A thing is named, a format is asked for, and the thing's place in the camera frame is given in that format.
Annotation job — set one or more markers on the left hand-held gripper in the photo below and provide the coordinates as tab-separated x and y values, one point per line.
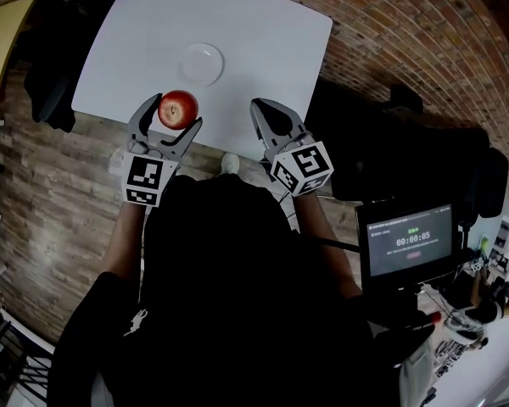
144	174

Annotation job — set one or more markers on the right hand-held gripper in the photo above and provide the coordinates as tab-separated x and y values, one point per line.
305	163

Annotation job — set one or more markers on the red apple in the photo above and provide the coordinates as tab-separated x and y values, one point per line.
178	109

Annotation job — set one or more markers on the white plate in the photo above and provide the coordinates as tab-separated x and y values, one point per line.
201	64

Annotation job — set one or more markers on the person's right forearm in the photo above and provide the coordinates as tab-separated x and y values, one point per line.
322	240

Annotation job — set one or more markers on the person's left forearm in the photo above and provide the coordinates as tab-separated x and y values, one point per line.
125	240

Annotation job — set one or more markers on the person's right white shoe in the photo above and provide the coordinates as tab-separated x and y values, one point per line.
230	163

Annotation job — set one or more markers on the black office chair with jacket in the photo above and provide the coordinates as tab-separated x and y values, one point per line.
407	155

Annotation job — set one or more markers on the person's black clothing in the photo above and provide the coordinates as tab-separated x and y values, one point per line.
237	295

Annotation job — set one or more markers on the black monitor screen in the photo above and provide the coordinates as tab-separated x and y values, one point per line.
409	242

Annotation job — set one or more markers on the yellow desk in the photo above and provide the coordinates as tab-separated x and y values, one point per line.
4	45

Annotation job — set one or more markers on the red knob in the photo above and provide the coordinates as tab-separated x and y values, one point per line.
434	317

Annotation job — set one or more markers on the black metal rack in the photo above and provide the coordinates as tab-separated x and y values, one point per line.
12	354

